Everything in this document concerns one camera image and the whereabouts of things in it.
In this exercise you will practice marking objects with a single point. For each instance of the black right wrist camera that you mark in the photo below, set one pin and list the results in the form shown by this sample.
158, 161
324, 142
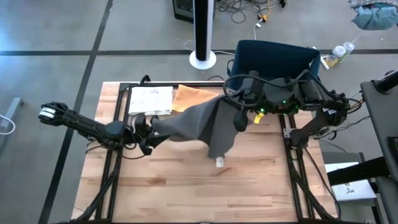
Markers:
241, 120

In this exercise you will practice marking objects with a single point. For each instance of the black floor box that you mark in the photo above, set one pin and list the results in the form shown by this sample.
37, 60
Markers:
183, 9

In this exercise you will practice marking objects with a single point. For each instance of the white wipes container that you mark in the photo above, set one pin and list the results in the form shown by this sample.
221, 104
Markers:
335, 55

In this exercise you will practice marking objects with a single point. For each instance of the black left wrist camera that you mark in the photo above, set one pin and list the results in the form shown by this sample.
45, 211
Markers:
145, 148

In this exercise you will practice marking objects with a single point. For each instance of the white plastic stick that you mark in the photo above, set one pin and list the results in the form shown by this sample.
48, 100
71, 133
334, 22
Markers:
325, 64

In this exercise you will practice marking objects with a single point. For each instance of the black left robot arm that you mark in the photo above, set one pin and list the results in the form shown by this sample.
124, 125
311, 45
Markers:
84, 124

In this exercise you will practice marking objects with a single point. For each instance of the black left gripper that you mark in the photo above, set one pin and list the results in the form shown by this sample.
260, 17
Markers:
146, 130

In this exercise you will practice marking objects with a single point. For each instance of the white paper sheet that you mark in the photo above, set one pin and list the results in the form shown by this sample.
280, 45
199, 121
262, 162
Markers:
351, 183

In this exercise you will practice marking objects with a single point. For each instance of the black aluminium table frame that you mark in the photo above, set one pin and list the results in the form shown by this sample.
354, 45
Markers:
126, 93

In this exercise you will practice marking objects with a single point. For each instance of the yellow towel with white tags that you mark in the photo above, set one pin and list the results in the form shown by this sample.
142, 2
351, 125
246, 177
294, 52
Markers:
189, 96

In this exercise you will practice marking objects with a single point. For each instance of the grey metal stand leg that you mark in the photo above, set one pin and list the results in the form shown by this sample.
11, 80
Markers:
14, 107

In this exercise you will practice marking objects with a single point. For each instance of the grey towel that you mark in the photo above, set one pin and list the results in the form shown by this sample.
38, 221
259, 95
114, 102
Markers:
202, 124

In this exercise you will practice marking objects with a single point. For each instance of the clear plastic container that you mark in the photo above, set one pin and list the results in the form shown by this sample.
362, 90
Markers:
348, 47

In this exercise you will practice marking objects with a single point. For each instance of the navy white striped fabric basket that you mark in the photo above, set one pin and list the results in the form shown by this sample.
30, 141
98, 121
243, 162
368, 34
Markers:
273, 59

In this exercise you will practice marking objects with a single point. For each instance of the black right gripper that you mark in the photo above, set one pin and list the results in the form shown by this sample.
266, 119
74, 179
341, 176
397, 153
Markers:
252, 96

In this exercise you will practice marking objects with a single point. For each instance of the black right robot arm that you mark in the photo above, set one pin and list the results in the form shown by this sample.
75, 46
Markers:
311, 96

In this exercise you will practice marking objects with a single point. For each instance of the blue crumpled cloth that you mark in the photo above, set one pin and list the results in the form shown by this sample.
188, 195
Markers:
374, 18

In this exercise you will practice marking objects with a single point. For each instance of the white checked towel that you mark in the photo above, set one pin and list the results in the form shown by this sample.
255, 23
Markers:
150, 101

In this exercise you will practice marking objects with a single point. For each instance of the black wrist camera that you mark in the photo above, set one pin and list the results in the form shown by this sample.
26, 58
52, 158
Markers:
241, 120
145, 148

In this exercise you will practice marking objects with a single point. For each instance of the white black tower fan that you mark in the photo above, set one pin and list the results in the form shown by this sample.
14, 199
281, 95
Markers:
202, 31

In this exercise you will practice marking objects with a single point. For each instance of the dark grey desk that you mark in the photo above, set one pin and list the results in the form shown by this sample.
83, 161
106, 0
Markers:
382, 118

